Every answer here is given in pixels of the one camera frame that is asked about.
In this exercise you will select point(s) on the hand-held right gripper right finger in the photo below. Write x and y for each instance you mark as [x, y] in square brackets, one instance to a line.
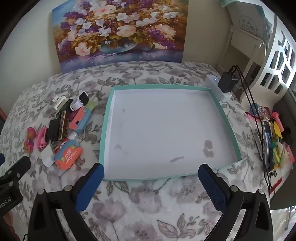
[212, 188]

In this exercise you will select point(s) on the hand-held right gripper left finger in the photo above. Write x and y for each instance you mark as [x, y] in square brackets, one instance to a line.
[90, 185]

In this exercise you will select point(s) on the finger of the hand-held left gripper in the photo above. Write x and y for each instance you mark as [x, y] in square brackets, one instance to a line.
[18, 167]
[1, 160]

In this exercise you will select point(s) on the pink puppy figure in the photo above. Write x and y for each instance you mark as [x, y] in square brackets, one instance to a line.
[30, 140]

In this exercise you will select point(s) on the white charger plug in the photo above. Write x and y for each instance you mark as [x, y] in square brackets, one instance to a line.
[48, 156]

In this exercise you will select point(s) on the small orange blue toy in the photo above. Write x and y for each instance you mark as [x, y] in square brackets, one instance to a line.
[69, 155]

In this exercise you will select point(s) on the pink kids watch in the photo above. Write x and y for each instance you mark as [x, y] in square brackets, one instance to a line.
[42, 139]

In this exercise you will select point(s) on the red glue bottle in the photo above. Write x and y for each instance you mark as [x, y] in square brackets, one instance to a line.
[72, 136]

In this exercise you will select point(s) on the harmonica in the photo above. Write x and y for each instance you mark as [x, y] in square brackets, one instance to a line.
[63, 125]

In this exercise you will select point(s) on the magenta plastic case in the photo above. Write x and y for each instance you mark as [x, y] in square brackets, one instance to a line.
[73, 115]

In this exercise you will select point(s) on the shallow teal cardboard tray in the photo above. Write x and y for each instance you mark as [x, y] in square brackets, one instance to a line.
[166, 132]

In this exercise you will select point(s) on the white plastic clip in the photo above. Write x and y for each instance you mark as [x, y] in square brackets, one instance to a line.
[58, 101]

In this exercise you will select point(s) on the white smartwatch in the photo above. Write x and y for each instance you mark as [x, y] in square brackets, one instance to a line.
[79, 100]

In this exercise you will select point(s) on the small dark object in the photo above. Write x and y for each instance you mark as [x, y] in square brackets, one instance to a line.
[66, 106]

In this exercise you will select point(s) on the pile of colourful small toys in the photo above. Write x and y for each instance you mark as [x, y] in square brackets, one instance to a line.
[281, 139]

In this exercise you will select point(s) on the white power strip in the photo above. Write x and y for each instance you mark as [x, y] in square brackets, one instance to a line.
[214, 84]

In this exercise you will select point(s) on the black power adapter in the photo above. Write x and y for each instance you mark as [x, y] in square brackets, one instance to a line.
[227, 80]

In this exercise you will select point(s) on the white wooden chair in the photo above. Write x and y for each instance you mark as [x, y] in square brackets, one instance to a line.
[245, 44]

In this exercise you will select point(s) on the flower painting canvas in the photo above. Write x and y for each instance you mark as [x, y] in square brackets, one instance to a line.
[120, 32]

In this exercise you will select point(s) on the teal cloth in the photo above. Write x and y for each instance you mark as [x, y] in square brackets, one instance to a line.
[224, 2]

